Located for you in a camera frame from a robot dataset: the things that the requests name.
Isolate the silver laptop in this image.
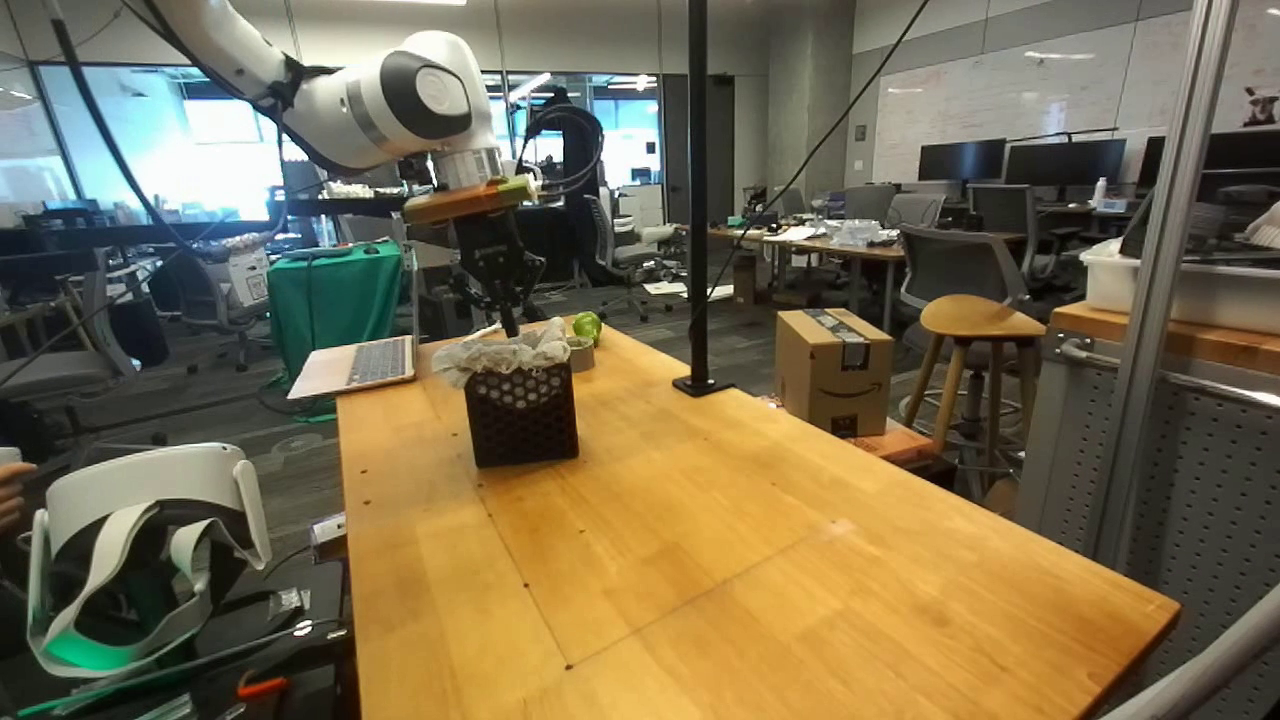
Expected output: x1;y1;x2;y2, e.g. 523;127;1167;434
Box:
287;338;415;402

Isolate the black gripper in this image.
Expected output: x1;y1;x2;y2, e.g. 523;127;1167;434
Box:
455;211;545;338

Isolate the black pole with base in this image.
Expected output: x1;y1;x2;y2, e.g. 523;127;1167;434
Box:
671;0;718;395

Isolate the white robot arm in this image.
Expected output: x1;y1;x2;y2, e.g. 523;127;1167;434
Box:
145;0;541;334

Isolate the wooden stool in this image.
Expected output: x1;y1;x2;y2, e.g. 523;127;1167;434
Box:
902;291;1044;491

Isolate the white towel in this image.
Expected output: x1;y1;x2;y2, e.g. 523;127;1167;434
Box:
433;319;570;384

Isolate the white VR headset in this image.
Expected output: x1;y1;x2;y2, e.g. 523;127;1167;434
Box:
23;441;272;679

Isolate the cardboard box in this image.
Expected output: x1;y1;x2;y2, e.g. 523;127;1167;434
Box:
777;307;891;435

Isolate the black perforated box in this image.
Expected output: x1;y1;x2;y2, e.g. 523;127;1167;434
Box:
462;365;580;468

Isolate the green ball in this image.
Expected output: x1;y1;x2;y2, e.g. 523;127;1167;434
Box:
568;311;605;348

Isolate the green storage bin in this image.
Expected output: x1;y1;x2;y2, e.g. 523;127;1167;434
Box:
268;239;404;379

